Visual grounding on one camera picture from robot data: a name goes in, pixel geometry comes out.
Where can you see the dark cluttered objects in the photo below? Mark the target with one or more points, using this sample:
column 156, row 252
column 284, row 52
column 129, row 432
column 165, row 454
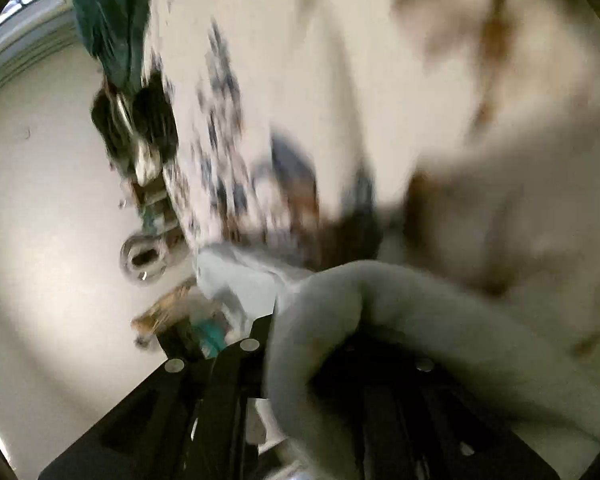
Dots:
column 135, row 125

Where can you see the window with white frame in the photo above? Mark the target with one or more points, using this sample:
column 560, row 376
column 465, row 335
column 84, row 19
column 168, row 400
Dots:
column 25, row 35

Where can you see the brown patterned object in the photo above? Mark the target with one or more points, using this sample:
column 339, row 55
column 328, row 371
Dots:
column 165, row 310

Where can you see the dark green cloth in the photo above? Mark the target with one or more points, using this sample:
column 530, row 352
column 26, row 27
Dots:
column 110, row 15

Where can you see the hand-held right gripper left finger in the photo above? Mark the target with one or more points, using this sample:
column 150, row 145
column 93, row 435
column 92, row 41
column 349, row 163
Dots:
column 240, row 360

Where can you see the light grey pants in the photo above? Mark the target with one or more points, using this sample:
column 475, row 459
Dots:
column 430, row 310

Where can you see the patterned white bed sheet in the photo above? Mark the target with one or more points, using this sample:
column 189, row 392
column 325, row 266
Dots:
column 380, row 85

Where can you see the round metal object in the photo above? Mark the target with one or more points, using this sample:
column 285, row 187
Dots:
column 142, row 259

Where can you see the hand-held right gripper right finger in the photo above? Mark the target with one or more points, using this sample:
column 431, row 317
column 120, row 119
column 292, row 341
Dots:
column 420, row 410

